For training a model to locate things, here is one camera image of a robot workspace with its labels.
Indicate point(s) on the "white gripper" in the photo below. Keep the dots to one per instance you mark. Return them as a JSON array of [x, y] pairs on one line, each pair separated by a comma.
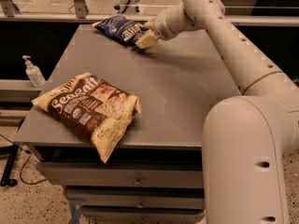
[[163, 26]]

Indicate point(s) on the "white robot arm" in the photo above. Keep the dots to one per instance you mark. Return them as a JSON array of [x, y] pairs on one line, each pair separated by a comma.
[[244, 137]]

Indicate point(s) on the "blue chip bag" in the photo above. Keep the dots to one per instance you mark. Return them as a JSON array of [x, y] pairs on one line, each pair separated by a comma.
[[120, 29]]

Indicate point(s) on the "yellow brown sea salt chip bag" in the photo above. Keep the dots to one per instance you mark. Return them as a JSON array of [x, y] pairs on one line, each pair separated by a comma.
[[92, 108]]

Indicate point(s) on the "grey metal railing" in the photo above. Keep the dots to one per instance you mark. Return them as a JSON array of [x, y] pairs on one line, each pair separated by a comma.
[[282, 13]]

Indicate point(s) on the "white pump sanitizer bottle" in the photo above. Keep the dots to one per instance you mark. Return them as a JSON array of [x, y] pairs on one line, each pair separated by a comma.
[[33, 72]]

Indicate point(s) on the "grey drawer cabinet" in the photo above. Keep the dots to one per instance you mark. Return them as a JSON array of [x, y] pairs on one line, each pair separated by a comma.
[[124, 141]]

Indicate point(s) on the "black stand leg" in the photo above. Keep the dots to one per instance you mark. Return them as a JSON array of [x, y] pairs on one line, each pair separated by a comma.
[[10, 153]]

